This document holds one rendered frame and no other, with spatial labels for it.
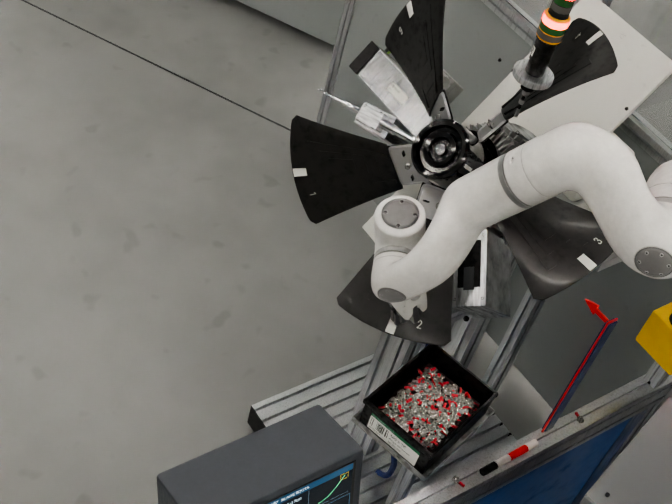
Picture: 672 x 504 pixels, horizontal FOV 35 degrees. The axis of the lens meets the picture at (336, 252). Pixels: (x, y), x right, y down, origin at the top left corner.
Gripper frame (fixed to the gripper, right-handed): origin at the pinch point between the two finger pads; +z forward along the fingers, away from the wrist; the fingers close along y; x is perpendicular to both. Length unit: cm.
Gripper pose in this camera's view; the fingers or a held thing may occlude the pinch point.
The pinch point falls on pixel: (400, 313)
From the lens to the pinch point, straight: 196.7
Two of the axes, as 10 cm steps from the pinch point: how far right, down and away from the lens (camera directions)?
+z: 0.5, 5.6, 8.3
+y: -5.4, -6.8, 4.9
